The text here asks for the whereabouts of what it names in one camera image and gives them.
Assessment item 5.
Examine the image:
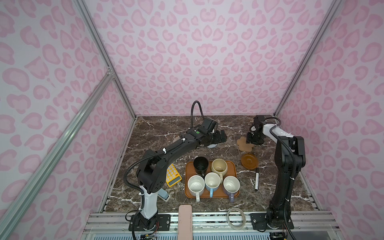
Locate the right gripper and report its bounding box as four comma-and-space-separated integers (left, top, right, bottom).
244, 131, 266, 146

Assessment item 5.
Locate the grey woven round coaster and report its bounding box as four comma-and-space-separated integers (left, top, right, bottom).
207, 144, 217, 149

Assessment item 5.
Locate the cork flower-shaped coaster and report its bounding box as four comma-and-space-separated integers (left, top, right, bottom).
237, 137, 254, 153

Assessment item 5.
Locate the brown round wooden coaster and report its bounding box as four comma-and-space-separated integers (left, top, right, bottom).
241, 154, 259, 170

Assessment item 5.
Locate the cream beige mug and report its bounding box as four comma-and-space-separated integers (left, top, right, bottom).
211, 159, 228, 184

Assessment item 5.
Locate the black mug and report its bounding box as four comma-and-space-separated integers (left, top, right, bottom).
193, 157, 209, 178

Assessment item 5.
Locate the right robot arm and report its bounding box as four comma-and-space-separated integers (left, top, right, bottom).
246, 115, 306, 229

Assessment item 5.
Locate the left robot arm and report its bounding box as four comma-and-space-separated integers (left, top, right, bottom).
135, 129, 228, 230

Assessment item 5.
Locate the light blue mug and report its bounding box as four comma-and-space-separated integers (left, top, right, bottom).
205, 172, 221, 198

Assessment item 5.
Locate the lavender mug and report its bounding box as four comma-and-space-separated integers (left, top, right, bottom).
223, 176, 241, 203

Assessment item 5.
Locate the orange brown tray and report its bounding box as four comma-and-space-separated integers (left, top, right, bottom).
185, 161, 238, 199

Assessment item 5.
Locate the black white marker pen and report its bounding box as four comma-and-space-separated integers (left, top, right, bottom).
254, 168, 260, 191

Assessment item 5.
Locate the white mug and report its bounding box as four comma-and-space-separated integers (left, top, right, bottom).
188, 175, 205, 203

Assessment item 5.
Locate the yellow calculator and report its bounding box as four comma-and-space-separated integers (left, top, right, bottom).
166, 164, 182, 187

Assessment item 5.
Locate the grey blue stapler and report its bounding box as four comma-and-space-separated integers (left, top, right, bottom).
158, 189, 170, 202

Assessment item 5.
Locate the clear tape roll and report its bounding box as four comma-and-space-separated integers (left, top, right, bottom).
226, 208, 247, 231

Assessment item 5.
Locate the pink rectangular bar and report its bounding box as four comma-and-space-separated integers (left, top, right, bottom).
178, 205, 193, 240

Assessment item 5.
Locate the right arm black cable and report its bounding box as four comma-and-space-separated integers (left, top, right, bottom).
248, 116, 298, 240

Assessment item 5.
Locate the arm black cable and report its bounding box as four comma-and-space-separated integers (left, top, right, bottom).
248, 116, 298, 240
123, 100, 206, 196

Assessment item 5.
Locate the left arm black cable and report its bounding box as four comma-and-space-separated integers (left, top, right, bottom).
123, 100, 206, 196

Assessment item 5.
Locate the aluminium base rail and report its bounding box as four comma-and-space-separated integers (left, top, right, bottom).
81, 211, 344, 240

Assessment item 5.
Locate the left aluminium frame strut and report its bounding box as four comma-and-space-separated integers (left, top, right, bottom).
0, 70, 115, 232

